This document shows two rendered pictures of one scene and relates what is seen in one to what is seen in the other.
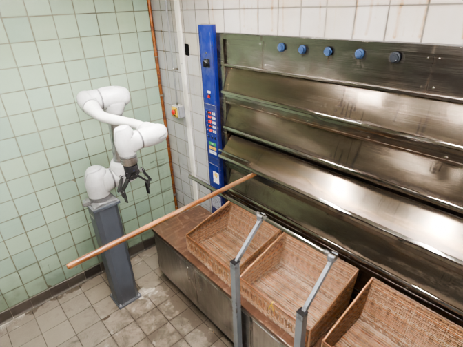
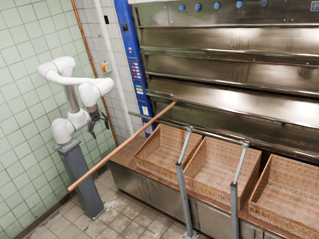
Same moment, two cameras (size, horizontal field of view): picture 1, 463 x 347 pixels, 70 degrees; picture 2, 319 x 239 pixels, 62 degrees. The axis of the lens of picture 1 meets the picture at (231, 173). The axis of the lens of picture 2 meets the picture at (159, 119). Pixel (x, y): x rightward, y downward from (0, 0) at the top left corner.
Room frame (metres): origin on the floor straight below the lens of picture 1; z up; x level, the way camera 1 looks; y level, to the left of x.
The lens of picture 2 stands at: (-0.20, 0.24, 2.39)
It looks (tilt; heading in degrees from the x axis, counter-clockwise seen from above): 30 degrees down; 355
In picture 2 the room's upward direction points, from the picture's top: 11 degrees counter-clockwise
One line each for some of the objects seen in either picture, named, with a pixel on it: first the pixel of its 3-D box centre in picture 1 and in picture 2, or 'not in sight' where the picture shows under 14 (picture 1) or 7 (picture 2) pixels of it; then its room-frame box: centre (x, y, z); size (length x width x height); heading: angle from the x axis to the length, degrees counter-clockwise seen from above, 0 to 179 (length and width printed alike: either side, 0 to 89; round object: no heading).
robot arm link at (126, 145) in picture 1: (127, 139); (88, 93); (1.62, 0.54, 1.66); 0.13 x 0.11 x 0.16; 127
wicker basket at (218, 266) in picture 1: (232, 239); (168, 151); (1.95, 0.01, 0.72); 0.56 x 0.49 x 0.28; 40
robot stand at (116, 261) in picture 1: (114, 252); (82, 180); (2.12, 0.98, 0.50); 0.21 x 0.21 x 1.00; 41
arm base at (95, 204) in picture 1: (97, 198); (63, 142); (2.10, 0.99, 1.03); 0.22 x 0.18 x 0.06; 131
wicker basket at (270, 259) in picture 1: (295, 281); (220, 169); (1.51, -0.37, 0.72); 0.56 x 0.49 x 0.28; 41
